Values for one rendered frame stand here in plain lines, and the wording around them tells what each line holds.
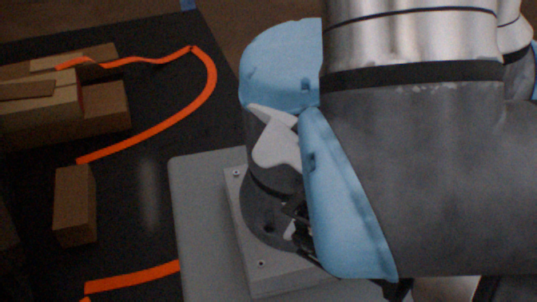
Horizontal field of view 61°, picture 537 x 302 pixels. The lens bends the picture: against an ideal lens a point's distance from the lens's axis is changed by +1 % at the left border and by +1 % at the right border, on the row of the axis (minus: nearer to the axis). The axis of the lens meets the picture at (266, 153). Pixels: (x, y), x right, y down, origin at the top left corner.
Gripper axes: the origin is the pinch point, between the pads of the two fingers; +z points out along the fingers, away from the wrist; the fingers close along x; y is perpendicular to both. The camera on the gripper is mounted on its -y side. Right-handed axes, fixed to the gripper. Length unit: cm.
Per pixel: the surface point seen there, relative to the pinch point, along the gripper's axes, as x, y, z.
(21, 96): 53, -9, 169
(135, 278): 91, 11, 84
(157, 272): 93, 5, 81
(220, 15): 90, -136, 193
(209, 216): 21.2, 2.6, 18.3
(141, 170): 88, -22, 123
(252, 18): 95, -147, 175
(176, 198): 19.6, 3.6, 25.2
